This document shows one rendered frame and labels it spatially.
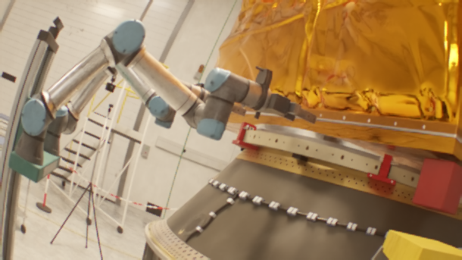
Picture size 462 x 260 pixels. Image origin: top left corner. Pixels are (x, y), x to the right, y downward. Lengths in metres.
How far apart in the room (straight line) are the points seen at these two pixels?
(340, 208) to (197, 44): 8.38
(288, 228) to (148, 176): 8.04
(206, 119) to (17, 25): 8.10
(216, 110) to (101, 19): 7.83
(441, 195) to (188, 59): 8.72
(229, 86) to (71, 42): 7.73
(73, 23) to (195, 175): 4.56
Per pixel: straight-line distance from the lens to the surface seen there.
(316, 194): 1.49
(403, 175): 1.42
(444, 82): 1.14
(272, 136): 1.70
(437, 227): 1.48
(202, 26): 9.71
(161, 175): 9.48
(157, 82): 1.47
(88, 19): 9.08
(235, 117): 2.25
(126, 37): 1.29
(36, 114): 1.28
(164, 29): 9.35
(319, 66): 1.72
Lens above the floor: 1.54
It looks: 5 degrees up
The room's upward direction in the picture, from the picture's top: 19 degrees clockwise
